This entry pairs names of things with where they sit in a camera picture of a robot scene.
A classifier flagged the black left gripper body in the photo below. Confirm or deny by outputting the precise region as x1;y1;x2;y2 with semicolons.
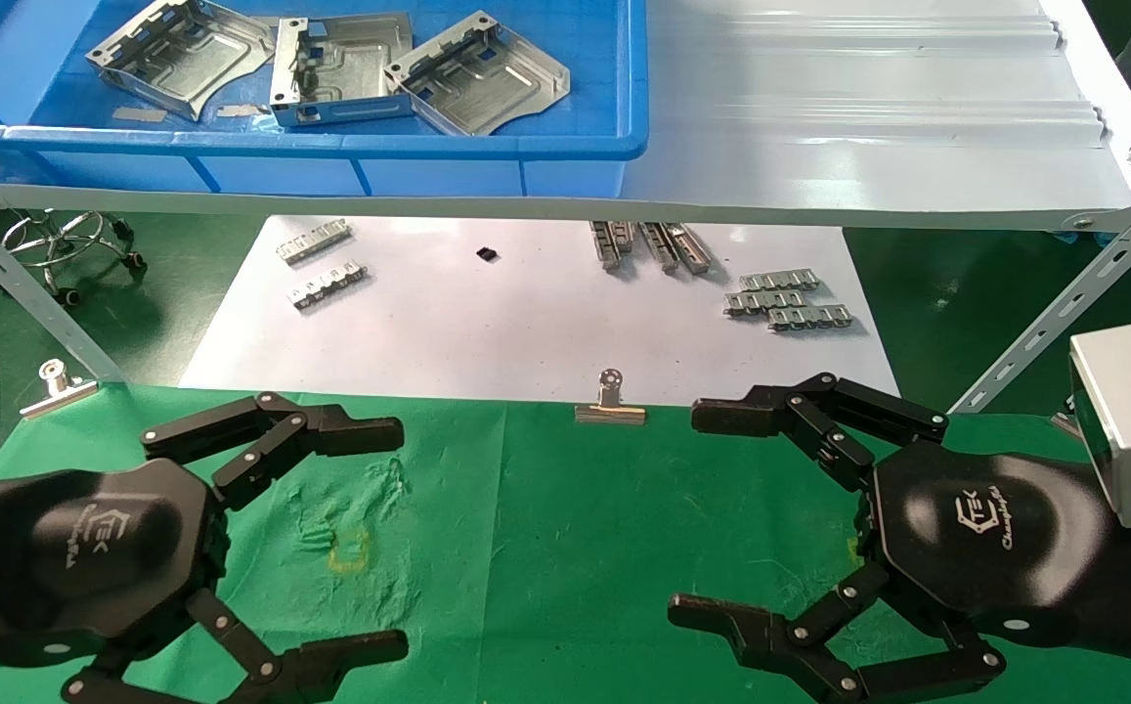
0;460;230;668

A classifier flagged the silver binder clip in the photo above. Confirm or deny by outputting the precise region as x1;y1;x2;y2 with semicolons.
20;359;99;421
575;368;646;425

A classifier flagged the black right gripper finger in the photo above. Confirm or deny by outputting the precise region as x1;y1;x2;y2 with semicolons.
668;562;1006;703
690;372;949;490

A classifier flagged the blue plastic bin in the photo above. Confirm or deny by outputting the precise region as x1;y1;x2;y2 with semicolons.
0;0;648;197

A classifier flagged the notched silver metal strip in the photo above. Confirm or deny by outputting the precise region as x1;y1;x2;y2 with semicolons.
723;289;806;317
739;271;820;292
768;305;854;332
277;219;352;265
288;260;369;312

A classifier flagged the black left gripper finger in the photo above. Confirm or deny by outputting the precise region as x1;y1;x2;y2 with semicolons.
142;392;406;510
63;590;411;704

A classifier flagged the perforated grey metal strut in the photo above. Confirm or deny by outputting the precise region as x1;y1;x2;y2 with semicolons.
948;171;1131;414
0;186;126;384

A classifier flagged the white metal shelf panel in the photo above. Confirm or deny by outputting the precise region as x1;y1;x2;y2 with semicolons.
0;0;1131;233

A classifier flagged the silver sheet metal bracket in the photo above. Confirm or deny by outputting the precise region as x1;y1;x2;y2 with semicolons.
269;12;414;128
384;12;572;138
86;0;278;123

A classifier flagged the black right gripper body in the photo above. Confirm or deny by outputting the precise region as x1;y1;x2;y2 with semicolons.
863;442;1113;648

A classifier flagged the green cloth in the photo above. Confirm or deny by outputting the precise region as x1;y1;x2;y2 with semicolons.
0;381;1131;704

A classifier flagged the white paper sheet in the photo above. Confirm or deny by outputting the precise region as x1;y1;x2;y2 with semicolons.
179;215;906;412

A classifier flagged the grey metal rail part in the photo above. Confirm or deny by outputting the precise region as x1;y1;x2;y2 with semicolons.
589;221;636;272
638;222;715;276

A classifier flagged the chrome stool base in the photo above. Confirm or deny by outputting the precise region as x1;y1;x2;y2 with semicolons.
3;210;146;304

